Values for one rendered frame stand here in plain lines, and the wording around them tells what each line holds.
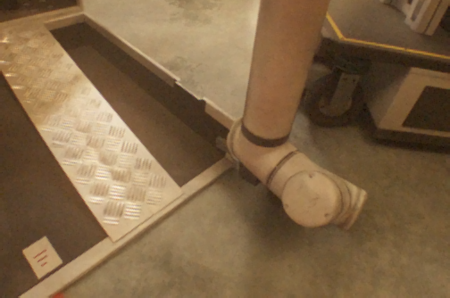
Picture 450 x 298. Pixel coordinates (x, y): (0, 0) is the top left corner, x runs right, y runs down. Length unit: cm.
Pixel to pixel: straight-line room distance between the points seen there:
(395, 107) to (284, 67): 55
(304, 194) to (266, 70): 19
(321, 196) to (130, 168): 44
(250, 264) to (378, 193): 41
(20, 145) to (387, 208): 95
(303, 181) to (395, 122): 53
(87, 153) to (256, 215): 42
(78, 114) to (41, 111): 9
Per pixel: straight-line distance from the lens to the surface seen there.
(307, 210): 46
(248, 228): 68
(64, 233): 68
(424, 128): 99
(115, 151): 74
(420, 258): 82
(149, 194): 68
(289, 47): 39
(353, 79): 88
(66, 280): 64
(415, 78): 87
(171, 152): 77
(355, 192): 60
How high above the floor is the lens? 58
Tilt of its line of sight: 41 degrees down
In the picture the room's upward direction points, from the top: 9 degrees clockwise
